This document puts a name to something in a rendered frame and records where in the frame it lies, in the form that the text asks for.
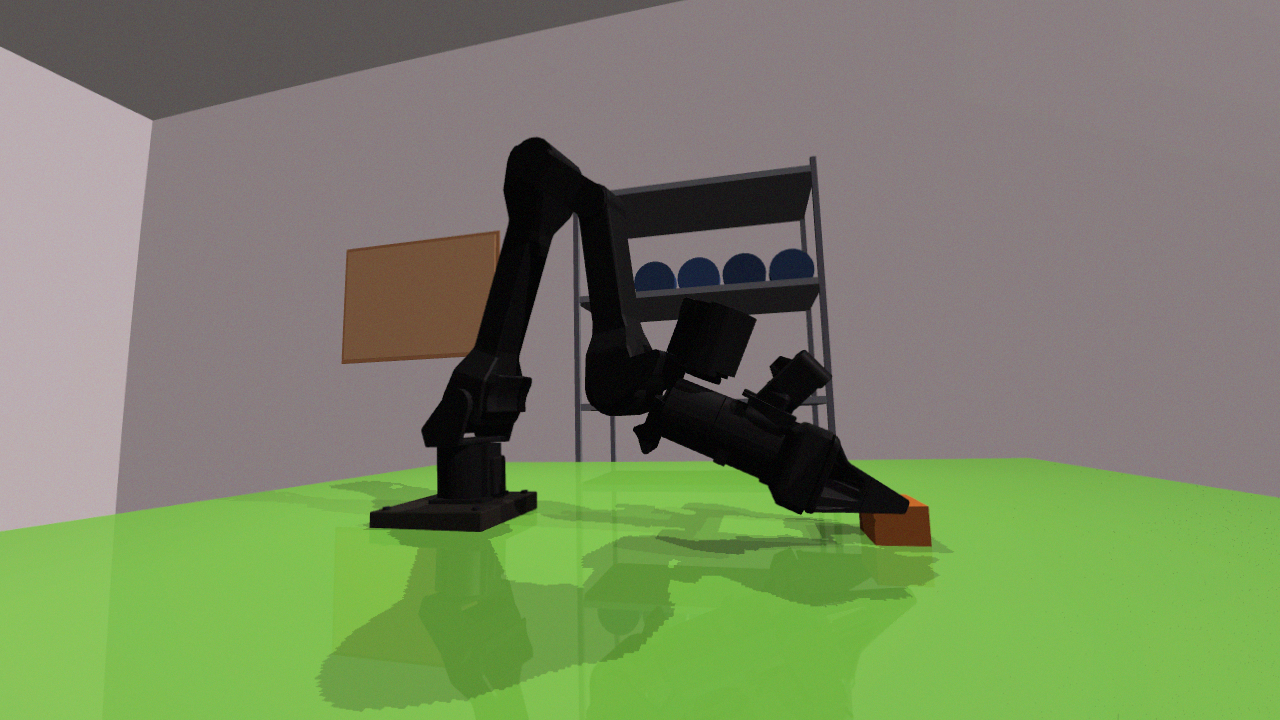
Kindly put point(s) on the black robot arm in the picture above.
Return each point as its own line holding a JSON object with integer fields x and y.
{"x": 623, "y": 374}

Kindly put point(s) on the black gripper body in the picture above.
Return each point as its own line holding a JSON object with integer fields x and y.
{"x": 789, "y": 462}

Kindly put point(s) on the orange block with dark square face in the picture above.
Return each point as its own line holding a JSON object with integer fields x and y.
{"x": 909, "y": 529}

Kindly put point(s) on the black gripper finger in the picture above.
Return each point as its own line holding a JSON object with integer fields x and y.
{"x": 844, "y": 488}

